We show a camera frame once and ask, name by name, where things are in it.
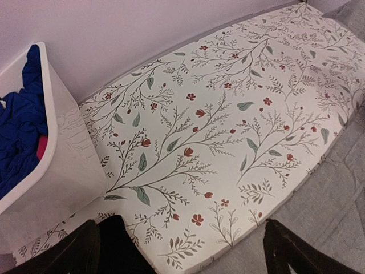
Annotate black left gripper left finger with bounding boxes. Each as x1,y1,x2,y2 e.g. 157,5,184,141
7,220,100,273

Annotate grey garment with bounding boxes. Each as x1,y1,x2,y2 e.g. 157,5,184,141
185,3,364,273

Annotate white plastic laundry bin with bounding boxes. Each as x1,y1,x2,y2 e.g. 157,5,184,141
1,42,107,254

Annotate floral tablecloth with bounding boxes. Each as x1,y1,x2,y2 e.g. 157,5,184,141
14,3,364,273

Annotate blue garment in bin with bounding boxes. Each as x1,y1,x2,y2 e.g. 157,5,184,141
1,45,48,198

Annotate pink garment in bin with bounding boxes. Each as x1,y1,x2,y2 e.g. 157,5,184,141
36,135,48,160

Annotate black t-shirt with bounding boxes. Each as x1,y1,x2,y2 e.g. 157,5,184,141
98,215,155,274

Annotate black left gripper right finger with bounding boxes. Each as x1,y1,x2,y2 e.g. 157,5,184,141
263,219,357,274

